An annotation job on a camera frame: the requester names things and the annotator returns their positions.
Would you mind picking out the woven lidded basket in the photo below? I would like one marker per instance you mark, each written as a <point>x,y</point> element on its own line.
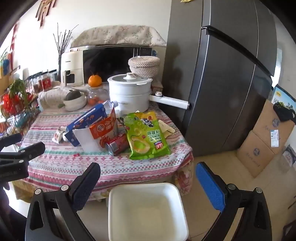
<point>144,67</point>

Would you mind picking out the dark green squash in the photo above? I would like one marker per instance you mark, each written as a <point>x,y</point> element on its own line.
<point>72,95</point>

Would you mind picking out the blue printed box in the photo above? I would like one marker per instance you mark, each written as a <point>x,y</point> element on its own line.
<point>283,95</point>

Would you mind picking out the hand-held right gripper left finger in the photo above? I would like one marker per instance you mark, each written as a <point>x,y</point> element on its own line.
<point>85,191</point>

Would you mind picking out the black microwave oven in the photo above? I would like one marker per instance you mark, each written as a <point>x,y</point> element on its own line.
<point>104,62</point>

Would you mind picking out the orange and white carton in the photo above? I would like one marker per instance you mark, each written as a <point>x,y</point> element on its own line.
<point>104,128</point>

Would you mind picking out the dried twig bundle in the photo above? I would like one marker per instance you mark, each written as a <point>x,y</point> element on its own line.
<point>62,44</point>

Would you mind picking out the clear plastic water bottle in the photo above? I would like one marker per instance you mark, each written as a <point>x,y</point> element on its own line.
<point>108,105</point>

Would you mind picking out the white electric pot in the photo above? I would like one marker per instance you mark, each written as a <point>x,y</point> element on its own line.
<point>129,97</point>

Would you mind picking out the red packets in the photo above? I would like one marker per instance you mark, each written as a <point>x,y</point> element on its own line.
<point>47,82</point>

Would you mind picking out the small white yogurt bottle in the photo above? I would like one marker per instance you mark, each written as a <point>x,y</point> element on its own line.
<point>60,135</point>

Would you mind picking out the green plant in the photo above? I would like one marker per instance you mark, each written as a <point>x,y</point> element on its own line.
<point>18,89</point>

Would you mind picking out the cream air fryer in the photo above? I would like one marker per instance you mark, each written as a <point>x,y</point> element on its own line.
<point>71,64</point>

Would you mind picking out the large cardboard box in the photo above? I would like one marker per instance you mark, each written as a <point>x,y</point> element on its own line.
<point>268,129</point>

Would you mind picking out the blue milk carton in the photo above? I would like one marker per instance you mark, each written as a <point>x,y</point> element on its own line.
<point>85,118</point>

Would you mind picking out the red drink can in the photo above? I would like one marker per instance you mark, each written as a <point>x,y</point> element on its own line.
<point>118,144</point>

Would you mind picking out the small orange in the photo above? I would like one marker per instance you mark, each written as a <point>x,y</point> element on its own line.
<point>93,101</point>

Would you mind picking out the white plastic bin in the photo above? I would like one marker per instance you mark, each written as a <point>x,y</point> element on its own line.
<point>148,208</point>

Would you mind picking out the black bag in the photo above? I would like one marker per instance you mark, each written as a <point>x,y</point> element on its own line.
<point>283,112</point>

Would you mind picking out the green snack bag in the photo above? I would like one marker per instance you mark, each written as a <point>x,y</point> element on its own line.
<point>143,139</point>

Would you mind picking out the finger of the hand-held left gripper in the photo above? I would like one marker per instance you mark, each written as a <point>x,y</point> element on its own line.
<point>30,150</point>
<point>11,140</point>

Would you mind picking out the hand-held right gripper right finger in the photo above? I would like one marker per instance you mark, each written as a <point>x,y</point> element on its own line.
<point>210,187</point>

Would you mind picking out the floral cloth cover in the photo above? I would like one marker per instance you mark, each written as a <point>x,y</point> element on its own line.
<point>120,34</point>

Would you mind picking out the red label jar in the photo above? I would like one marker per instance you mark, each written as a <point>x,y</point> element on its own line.
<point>37,85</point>

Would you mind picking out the large orange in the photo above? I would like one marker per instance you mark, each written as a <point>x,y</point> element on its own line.
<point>94,80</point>

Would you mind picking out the red wall decoration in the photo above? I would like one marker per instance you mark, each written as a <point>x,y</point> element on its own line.
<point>45,10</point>

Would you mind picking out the white ceramic bowl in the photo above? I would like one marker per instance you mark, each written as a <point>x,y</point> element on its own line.
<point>75,107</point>
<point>77,101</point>

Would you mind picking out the striped patterned tablecloth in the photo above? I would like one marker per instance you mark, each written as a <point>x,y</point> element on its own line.
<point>69,166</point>

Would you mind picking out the white dotted cloth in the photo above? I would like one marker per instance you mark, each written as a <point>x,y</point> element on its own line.
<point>52,97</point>

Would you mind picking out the pale yellow food wrapper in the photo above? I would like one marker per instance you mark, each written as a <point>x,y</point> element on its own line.
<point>166,127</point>

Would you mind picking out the small cardboard box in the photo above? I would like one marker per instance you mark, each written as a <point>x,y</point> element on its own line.
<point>256,153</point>

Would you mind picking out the grey refrigerator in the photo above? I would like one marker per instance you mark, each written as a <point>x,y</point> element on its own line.
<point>219,81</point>

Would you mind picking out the glass teapot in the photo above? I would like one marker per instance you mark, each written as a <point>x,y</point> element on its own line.
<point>97,93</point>

